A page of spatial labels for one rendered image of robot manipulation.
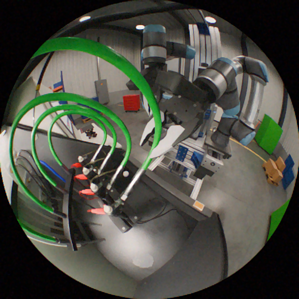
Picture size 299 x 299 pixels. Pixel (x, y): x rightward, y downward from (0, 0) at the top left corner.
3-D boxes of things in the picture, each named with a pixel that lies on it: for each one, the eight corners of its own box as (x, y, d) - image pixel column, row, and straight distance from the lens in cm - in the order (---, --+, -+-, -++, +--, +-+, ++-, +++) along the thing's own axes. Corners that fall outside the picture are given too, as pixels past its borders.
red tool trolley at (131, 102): (124, 112, 470) (122, 96, 453) (128, 110, 508) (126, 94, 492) (137, 113, 441) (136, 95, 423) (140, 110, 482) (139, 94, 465)
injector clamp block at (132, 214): (143, 219, 52) (141, 216, 37) (130, 231, 53) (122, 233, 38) (108, 180, 65) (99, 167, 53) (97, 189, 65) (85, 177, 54)
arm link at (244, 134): (234, 134, 75) (250, 61, 78) (249, 147, 71) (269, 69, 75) (226, 135, 65) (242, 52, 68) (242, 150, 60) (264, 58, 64)
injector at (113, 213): (134, 214, 44) (122, 205, 24) (126, 221, 45) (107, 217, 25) (130, 210, 45) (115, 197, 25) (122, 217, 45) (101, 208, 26)
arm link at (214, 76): (228, 76, 25) (198, 64, 27) (221, 86, 21) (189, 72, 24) (224, 96, 30) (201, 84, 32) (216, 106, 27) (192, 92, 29)
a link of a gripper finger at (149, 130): (150, 148, 25) (176, 127, 23) (138, 145, 20) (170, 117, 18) (145, 141, 26) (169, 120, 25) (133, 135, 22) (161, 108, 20)
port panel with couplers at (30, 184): (56, 208, 50) (3, 156, 40) (52, 211, 52) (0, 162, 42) (52, 187, 58) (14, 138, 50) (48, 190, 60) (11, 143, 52)
